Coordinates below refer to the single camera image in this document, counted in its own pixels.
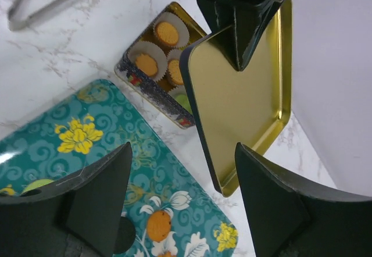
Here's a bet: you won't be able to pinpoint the orange swirl cookie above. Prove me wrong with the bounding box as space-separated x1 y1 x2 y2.
158 251 176 257

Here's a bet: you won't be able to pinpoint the black sandwich cookie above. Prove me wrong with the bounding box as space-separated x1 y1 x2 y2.
113 217 136 254

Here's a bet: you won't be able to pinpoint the white paper cup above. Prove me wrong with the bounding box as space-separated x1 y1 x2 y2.
128 41 167 81
166 49 182 81
168 85 188 99
153 12 189 48

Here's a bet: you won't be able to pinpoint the green round cookie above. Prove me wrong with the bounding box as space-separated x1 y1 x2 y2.
174 94 192 114
22 179 53 194

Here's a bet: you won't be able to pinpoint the metal serving tongs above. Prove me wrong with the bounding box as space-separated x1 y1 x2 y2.
6 0 81 32

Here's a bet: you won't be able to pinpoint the gold tin lid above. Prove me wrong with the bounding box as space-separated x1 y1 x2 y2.
180 0 292 197

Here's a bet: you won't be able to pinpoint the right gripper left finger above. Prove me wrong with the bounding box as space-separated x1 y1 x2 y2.
1 143 133 256

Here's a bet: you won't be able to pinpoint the teal floral tray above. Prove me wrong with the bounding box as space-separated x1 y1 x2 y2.
1 80 238 256

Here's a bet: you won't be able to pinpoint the orange chip cookie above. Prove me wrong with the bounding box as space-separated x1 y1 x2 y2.
146 210 171 242

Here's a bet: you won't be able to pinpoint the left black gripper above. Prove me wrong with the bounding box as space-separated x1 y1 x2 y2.
196 0 283 71

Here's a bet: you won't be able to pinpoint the square cookie tin box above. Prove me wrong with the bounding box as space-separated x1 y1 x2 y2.
115 2 206 129

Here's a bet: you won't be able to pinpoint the orange round cookie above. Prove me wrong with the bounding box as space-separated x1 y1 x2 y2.
155 22 180 47
135 53 158 77
167 59 184 86

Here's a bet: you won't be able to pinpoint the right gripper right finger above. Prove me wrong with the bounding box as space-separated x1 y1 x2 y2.
235 143 371 256

